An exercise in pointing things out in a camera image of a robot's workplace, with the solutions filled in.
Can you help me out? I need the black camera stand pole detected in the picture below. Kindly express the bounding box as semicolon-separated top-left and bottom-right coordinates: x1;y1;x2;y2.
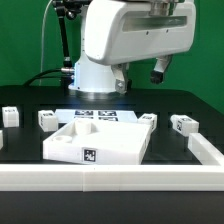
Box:
52;0;92;67

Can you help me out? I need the white thin cable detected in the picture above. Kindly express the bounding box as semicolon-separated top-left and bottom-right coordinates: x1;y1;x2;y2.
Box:
39;0;54;86

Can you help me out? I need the white square tabletop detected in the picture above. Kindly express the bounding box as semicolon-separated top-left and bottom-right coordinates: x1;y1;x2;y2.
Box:
43;119;151;165

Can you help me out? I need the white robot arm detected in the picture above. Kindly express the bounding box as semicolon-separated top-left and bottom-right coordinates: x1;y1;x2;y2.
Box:
70;0;196;95

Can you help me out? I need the white marker sheet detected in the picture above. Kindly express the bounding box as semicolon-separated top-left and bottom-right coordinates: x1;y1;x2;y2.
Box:
55;109;137;123

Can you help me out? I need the white U-shaped obstacle fence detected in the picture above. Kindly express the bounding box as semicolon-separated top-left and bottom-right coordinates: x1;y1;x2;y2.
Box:
0;132;224;193

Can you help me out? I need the black cable bundle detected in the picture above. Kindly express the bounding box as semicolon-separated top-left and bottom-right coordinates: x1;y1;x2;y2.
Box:
23;67;75;87

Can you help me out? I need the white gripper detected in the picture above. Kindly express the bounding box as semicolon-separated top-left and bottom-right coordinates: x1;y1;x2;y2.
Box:
85;0;196;94

